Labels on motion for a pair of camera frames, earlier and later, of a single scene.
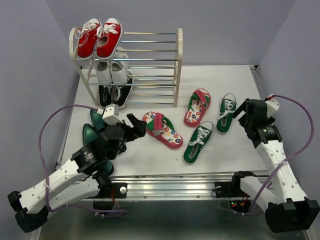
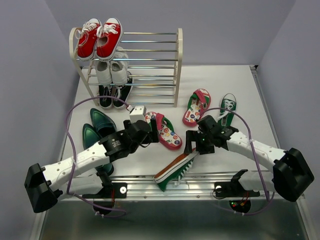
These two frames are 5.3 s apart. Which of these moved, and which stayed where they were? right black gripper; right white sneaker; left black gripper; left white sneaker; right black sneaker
Moved: right black gripper; left black gripper
Stayed: right black sneaker; left white sneaker; right white sneaker
